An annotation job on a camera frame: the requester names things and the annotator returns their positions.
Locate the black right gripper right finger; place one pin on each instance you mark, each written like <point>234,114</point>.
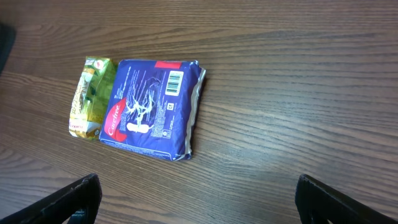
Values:
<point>317,202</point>

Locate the purple sanitary pad pack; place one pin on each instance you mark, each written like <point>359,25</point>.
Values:
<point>153,107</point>

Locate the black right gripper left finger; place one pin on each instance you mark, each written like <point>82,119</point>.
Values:
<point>76,203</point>

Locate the green yellow snack pouch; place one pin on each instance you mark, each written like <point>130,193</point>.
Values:
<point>91,97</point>

